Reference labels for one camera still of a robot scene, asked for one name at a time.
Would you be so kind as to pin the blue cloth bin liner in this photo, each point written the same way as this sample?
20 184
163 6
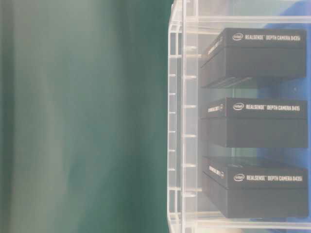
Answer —
295 89

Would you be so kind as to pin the clear plastic storage bin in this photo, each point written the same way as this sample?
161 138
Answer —
193 25

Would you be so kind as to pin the black realsense box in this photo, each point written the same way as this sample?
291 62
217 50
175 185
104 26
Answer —
250 187
256 123
253 58

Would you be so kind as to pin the green table cloth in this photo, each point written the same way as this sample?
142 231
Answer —
83 116

